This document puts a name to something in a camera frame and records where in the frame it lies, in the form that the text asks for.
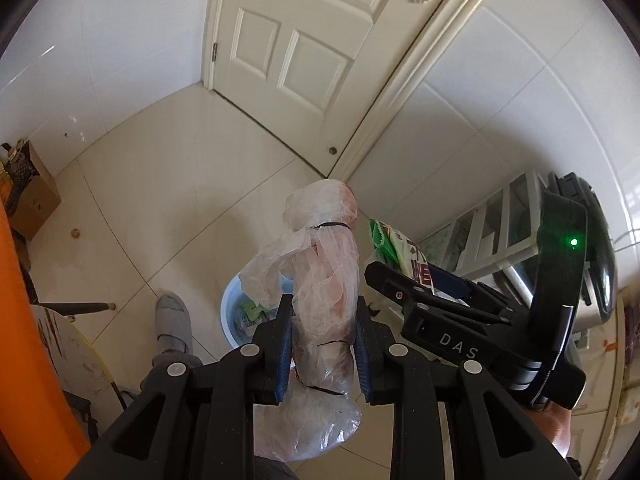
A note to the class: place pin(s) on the large cardboard box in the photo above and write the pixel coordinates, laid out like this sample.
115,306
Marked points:
37,200

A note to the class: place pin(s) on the clear plastic bag with black bands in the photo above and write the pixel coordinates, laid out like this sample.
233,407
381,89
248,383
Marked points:
325,270

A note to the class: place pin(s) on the white shelf rack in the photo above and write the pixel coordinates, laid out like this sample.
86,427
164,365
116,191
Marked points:
480,230

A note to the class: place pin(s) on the light blue waste bin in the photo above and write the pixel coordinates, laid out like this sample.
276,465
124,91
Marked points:
231,310

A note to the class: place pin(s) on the person's right forearm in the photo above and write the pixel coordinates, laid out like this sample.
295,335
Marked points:
550,427

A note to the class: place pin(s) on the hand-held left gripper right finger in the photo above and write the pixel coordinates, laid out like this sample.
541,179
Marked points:
361,360

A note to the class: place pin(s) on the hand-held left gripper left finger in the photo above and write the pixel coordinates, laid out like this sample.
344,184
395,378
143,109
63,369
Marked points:
284,360

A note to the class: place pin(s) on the grey slipper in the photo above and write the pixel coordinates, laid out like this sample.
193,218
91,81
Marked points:
172,320

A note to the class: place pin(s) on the white panelled door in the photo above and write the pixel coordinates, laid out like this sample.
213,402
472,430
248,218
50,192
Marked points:
300,60

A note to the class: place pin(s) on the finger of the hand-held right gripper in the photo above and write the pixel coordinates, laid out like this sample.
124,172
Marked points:
390,282
452,282

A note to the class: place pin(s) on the small green printed wrapper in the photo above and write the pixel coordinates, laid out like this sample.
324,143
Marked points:
250,316

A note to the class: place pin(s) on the round orange table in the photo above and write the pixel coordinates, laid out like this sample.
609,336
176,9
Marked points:
35,335

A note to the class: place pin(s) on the green and white snack packet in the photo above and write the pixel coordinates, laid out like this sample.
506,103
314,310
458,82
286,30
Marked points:
405,250

